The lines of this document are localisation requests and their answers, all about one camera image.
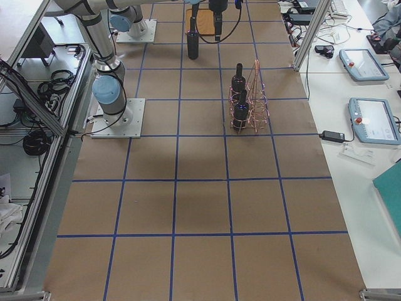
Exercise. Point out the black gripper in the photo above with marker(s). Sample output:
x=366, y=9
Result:
x=217, y=6

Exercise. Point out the dark wine bottle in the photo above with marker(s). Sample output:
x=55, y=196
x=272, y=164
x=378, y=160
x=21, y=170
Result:
x=193, y=40
x=238, y=81
x=241, y=110

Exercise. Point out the wooden tray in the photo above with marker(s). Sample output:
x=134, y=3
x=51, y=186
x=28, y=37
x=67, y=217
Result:
x=205, y=22

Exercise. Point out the far teach pendant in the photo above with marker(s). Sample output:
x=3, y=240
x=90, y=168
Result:
x=362, y=65

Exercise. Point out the teach pendant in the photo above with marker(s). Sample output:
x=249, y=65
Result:
x=373, y=121
x=362, y=65

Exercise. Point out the black power adapter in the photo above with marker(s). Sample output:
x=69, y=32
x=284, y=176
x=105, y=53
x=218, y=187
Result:
x=332, y=136

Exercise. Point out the near teach pendant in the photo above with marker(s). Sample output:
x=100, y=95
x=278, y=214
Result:
x=373, y=121

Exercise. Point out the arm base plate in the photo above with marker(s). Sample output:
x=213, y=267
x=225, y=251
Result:
x=116, y=127
x=140, y=32

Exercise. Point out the copper wire bottle basket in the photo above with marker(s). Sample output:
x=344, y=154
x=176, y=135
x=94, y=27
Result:
x=258, y=115

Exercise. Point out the aluminium frame post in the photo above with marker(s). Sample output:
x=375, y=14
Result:
x=313, y=28

